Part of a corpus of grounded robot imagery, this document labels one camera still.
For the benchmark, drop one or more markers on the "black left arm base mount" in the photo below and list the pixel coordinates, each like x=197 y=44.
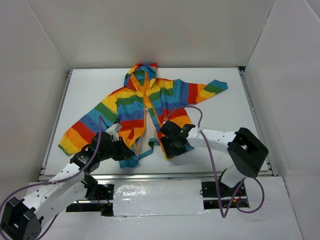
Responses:
x=101 y=202

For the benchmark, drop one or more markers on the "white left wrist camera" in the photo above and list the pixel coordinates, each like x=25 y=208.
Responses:
x=113 y=131

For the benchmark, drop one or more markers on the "rainbow striped hooded jacket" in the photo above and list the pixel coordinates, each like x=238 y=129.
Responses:
x=140 y=107

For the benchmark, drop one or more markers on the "white foil cover sheet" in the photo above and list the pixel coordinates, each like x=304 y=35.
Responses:
x=157 y=198

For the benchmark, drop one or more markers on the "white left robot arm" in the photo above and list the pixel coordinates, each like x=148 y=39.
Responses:
x=23 y=219

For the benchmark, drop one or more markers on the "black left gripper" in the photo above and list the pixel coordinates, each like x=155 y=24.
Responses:
x=119 y=150

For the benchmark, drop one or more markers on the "aluminium table edge rail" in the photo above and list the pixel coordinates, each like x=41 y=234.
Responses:
x=40 y=177

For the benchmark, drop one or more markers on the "right aluminium table rail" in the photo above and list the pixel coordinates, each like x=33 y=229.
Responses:
x=270 y=161

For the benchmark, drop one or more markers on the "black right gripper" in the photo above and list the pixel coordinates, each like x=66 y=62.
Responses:
x=167 y=139

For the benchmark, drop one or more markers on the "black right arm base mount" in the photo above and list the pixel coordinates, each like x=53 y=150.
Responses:
x=210 y=197

